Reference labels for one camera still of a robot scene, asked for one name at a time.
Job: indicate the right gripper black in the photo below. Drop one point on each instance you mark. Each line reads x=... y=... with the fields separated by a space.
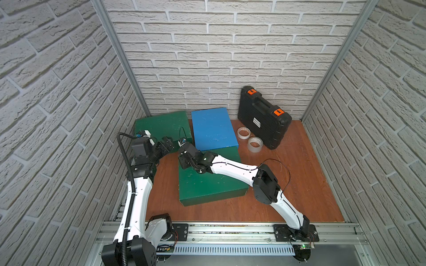
x=182 y=160

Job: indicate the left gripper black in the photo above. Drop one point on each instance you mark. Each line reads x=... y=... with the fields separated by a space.
x=167 y=144

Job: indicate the green shoebox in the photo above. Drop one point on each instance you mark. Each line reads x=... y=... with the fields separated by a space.
x=196 y=188
x=174 y=125

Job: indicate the blue shoebox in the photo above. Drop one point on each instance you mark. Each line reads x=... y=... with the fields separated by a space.
x=213 y=129

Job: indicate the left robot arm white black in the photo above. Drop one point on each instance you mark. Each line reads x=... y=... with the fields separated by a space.
x=136 y=241

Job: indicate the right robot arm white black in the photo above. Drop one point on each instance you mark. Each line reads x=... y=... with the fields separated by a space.
x=293 y=218

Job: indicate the tape roll front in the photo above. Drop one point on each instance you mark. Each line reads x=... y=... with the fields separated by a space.
x=255 y=144

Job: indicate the black tool case orange latches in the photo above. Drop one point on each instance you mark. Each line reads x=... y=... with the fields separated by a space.
x=265 y=120

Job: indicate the left small circuit board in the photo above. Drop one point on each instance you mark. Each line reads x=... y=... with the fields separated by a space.
x=165 y=248

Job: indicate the small circuit board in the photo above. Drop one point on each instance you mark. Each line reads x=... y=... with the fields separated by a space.
x=165 y=248
x=306 y=246

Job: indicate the right small circuit board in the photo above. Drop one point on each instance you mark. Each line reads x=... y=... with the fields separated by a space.
x=306 y=246

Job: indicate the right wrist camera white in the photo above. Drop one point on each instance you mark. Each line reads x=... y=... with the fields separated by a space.
x=182 y=141

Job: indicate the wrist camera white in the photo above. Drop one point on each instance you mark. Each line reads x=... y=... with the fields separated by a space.
x=143 y=133
x=182 y=141

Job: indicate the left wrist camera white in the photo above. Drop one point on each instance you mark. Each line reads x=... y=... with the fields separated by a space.
x=143 y=133

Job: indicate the tape roll near wall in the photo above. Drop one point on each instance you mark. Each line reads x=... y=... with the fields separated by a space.
x=243 y=133

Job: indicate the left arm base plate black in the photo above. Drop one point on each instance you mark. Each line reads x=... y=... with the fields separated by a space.
x=178 y=233

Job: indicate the right thin cable black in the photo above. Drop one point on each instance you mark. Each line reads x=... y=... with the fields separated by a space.
x=283 y=173

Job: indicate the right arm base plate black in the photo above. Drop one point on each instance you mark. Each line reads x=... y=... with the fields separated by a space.
x=283 y=233

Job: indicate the left aluminium corner post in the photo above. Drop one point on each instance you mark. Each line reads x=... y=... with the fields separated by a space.
x=120 y=52

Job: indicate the aluminium corner post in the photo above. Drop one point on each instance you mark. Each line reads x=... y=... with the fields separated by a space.
x=358 y=25
x=120 y=52

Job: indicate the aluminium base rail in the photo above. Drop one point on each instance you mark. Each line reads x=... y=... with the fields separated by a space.
x=258 y=239

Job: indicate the right aluminium corner post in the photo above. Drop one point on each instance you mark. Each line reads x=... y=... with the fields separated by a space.
x=358 y=25

